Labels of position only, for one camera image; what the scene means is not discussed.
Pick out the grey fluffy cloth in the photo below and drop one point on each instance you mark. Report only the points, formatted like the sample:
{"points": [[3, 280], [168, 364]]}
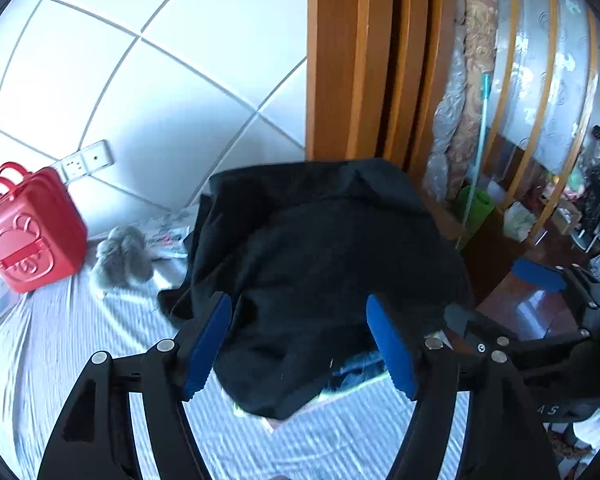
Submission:
{"points": [[122, 260]]}

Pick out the wooden wardrobe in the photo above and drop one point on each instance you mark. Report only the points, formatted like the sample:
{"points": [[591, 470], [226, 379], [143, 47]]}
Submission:
{"points": [[380, 60]]}

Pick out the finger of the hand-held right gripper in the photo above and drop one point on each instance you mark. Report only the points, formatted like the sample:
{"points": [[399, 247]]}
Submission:
{"points": [[485, 332], [537, 276]]}

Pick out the rolled floral mat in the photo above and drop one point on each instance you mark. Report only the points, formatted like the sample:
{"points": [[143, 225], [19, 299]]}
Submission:
{"points": [[477, 75]]}

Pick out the red plastic carry case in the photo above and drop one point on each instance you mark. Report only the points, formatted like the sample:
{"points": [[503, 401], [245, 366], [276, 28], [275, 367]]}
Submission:
{"points": [[27, 245]]}

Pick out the white plastic bag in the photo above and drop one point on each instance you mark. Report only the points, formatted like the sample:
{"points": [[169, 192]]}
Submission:
{"points": [[519, 220]]}

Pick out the white wall socket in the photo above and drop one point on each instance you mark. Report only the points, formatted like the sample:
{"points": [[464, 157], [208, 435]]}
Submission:
{"points": [[87, 161]]}

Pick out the black garment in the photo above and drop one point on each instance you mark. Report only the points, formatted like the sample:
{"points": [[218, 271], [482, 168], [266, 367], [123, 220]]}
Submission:
{"points": [[320, 280]]}

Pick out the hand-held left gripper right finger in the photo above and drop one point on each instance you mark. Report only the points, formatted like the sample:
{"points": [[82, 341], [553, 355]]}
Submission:
{"points": [[392, 350]]}

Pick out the clear plastic wrapped roll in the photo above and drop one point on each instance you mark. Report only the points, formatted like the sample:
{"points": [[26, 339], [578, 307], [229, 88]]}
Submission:
{"points": [[447, 125]]}

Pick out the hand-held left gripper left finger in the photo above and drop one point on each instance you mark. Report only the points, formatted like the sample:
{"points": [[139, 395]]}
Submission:
{"points": [[207, 350]]}

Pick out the blue jeans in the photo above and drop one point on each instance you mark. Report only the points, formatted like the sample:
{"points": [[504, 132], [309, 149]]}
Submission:
{"points": [[360, 367]]}

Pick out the teal stick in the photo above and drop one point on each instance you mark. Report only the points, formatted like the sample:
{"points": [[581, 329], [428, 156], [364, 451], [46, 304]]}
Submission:
{"points": [[482, 125]]}

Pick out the green roll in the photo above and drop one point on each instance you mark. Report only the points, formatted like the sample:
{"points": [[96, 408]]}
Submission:
{"points": [[475, 212]]}

